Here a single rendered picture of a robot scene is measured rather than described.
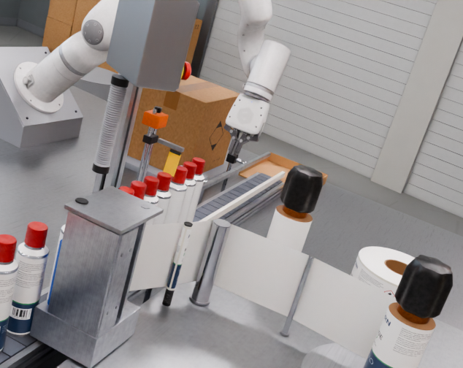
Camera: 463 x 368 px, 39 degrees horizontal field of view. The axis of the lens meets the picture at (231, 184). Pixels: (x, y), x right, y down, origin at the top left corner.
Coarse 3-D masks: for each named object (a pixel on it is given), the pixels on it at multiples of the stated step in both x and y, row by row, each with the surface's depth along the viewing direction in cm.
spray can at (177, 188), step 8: (184, 168) 153; (176, 176) 151; (184, 176) 152; (176, 184) 152; (184, 184) 154; (176, 192) 152; (184, 192) 153; (176, 200) 152; (168, 208) 153; (176, 208) 153; (168, 216) 154; (176, 216) 154
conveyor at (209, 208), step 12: (252, 180) 222; (264, 180) 226; (228, 192) 205; (240, 192) 208; (264, 192) 214; (204, 204) 190; (216, 204) 193; (240, 204) 198; (204, 216) 182; (228, 216) 187; (12, 348) 109; (24, 348) 110; (0, 360) 105
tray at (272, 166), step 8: (264, 160) 262; (272, 160) 264; (280, 160) 263; (288, 160) 262; (248, 168) 246; (256, 168) 251; (264, 168) 254; (272, 168) 257; (280, 168) 260; (288, 168) 262; (248, 176) 240; (272, 176) 248
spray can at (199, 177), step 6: (198, 162) 160; (204, 162) 161; (198, 168) 161; (198, 174) 161; (198, 180) 161; (198, 186) 162; (198, 192) 163; (192, 198) 163; (198, 198) 164; (192, 204) 163; (192, 210) 164; (192, 216) 165
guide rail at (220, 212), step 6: (282, 174) 226; (270, 180) 216; (276, 180) 222; (258, 186) 207; (264, 186) 211; (252, 192) 201; (258, 192) 207; (240, 198) 193; (246, 198) 197; (228, 204) 186; (234, 204) 189; (222, 210) 181; (228, 210) 185; (210, 216) 174; (216, 216) 178
